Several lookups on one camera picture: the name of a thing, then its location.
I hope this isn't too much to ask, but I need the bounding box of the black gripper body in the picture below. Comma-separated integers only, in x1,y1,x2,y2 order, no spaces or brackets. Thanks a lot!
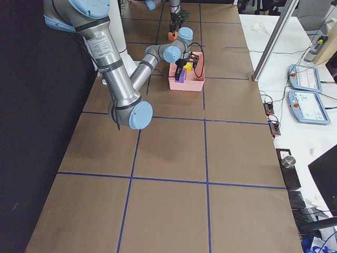
171,10,189,25
175,58,190,69

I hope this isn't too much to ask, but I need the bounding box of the orange foam block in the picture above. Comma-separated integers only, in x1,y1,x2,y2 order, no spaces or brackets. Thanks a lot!
168,31,178,41

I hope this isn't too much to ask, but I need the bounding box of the purple foam block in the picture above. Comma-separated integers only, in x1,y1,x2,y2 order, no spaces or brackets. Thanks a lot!
175,70,186,83

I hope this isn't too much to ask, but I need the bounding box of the yellow foam block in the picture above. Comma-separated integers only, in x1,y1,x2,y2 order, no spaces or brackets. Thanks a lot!
183,62,193,74

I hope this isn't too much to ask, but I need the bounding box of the pink plastic bin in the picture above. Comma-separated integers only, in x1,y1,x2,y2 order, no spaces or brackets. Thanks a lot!
168,52,205,92

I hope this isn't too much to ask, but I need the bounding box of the crumpled white paper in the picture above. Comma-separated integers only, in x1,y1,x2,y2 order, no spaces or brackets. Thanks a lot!
251,23,270,35

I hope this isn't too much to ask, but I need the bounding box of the black connector block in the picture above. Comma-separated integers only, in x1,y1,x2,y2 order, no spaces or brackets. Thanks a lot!
268,120,281,138
263,102,274,115

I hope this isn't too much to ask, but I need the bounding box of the brown paper table cover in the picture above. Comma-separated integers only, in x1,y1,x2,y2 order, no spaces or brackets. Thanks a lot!
26,3,302,252

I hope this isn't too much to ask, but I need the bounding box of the far teach pendant tablet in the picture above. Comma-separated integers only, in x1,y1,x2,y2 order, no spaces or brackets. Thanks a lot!
288,64,322,93

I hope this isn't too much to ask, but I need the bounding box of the teach pendant tablet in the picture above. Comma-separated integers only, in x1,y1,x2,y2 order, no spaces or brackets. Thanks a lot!
288,64,322,93
288,90,331,125

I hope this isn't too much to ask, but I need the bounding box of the near teach pendant tablet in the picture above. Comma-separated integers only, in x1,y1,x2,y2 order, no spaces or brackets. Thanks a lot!
288,90,331,125

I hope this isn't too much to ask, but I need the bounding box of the steel cup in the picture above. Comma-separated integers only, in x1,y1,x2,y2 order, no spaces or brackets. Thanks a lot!
281,155,296,169

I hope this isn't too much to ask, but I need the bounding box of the black monitor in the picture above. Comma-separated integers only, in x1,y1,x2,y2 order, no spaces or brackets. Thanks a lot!
309,145,337,216

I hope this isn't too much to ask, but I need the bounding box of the aluminium frame post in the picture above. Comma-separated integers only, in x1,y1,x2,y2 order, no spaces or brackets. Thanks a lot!
252,0,299,82

